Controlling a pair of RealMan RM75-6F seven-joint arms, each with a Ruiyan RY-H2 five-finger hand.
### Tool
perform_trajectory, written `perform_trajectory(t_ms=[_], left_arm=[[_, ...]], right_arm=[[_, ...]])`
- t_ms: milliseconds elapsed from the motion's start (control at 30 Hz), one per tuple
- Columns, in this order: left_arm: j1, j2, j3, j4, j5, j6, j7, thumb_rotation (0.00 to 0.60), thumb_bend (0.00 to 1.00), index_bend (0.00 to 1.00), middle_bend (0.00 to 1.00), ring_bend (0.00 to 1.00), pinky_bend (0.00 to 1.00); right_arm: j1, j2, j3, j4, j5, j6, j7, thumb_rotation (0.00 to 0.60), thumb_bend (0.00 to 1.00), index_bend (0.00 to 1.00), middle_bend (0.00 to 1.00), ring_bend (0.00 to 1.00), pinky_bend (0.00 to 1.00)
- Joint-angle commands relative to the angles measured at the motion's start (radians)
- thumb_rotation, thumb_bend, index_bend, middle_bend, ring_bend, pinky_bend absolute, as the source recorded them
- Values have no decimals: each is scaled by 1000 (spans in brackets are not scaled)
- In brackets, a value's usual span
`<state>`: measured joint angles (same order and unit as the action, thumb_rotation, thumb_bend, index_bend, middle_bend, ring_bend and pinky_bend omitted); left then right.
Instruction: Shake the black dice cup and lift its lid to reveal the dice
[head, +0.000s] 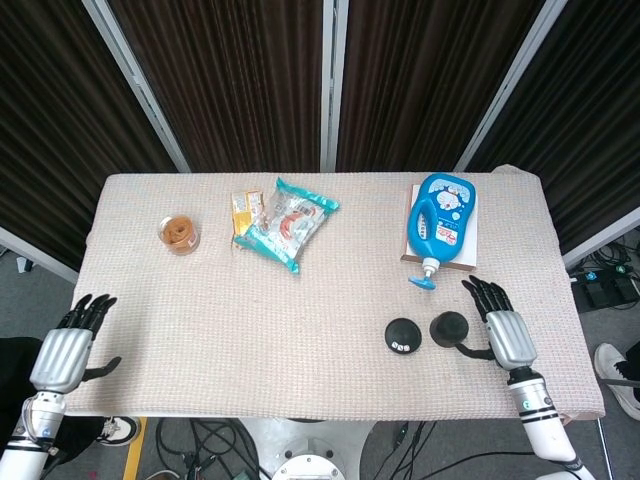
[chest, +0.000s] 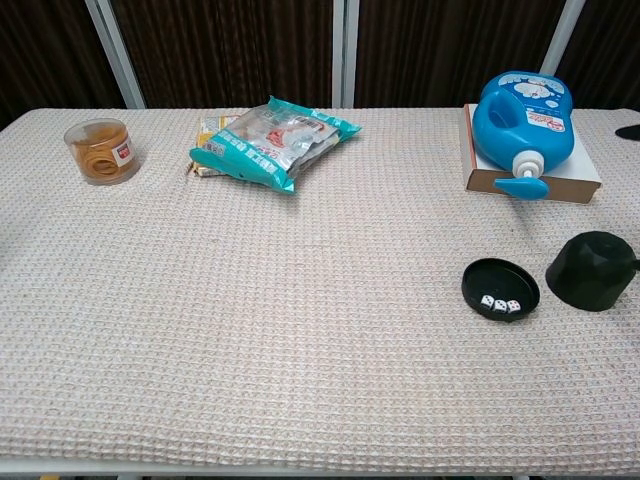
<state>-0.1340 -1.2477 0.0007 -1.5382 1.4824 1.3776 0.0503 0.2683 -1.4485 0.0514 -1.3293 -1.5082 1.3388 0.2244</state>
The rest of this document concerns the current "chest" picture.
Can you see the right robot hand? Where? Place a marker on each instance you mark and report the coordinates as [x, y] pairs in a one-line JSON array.
[[630, 132]]

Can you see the black faceted dice cup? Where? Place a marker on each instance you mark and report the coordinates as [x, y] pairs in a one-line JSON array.
[[590, 272]]

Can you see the black round dice tray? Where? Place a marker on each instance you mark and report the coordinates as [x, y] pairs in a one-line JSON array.
[[500, 280]]

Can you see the white flat cardboard box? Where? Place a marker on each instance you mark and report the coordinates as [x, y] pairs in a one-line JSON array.
[[580, 172]]

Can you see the blue pump bottle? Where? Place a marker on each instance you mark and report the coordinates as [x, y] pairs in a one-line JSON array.
[[525, 130]]

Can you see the white die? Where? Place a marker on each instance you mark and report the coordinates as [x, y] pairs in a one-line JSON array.
[[513, 305], [487, 301], [499, 305]]

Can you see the teal snack bag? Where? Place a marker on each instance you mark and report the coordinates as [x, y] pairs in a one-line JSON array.
[[270, 145]]

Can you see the beige waffle tablecloth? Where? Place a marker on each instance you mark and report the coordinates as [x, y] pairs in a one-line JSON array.
[[300, 300]]

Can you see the dark brown curtain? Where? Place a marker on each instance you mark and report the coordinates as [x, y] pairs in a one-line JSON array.
[[225, 50]]

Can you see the yellow snack packet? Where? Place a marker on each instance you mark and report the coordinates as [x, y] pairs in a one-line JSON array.
[[207, 127]]

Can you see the clear jar of rubber bands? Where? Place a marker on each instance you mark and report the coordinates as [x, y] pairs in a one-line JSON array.
[[100, 152]]

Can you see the white slanted frame post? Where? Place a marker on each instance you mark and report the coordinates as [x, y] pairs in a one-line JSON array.
[[562, 35], [115, 55]]

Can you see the white upright frame post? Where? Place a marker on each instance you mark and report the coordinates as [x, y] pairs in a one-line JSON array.
[[345, 50]]

